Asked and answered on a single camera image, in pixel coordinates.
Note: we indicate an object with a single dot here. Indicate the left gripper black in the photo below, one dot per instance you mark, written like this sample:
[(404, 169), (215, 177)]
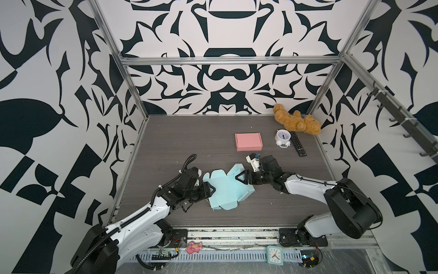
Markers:
[(205, 189)]

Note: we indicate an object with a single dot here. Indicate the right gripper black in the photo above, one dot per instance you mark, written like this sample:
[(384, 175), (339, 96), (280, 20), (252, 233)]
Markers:
[(244, 176)]

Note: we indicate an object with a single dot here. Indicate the pink paper box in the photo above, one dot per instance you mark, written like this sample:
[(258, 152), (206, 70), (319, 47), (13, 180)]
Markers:
[(248, 142)]

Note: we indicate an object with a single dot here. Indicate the light blue paper box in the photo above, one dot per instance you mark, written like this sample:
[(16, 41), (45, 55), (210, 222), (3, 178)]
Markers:
[(229, 191)]

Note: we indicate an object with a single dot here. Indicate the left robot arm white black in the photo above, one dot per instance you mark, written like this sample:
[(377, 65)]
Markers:
[(104, 249)]

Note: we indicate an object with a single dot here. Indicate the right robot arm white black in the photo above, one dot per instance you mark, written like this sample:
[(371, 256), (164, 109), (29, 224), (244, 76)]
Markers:
[(350, 211)]

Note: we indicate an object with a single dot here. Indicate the black remote control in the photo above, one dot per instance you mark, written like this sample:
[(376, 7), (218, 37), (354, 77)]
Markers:
[(297, 144)]

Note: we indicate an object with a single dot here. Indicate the white alarm clock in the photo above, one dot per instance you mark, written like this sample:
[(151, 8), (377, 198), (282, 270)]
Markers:
[(283, 138)]

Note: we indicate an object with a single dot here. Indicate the brown teddy bear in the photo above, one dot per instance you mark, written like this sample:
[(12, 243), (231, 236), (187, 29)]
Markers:
[(296, 122)]

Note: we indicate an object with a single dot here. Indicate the pink small toy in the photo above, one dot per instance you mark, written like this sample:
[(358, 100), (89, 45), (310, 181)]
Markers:
[(194, 247)]

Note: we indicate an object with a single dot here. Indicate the small circuit board left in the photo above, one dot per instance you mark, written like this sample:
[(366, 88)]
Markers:
[(165, 255)]

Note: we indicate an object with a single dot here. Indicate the small circuit board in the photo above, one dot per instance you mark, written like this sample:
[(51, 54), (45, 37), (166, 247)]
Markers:
[(311, 259), (165, 255)]

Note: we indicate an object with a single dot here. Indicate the teal square clock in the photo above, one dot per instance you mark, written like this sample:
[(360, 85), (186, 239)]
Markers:
[(274, 255)]

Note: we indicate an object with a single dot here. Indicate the small circuit board right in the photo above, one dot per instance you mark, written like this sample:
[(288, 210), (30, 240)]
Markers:
[(311, 259)]

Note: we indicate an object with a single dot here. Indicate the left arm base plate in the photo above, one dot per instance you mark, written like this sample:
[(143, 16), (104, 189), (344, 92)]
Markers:
[(171, 239)]

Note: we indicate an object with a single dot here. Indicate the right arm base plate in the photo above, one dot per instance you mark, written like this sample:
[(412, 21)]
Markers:
[(294, 237)]

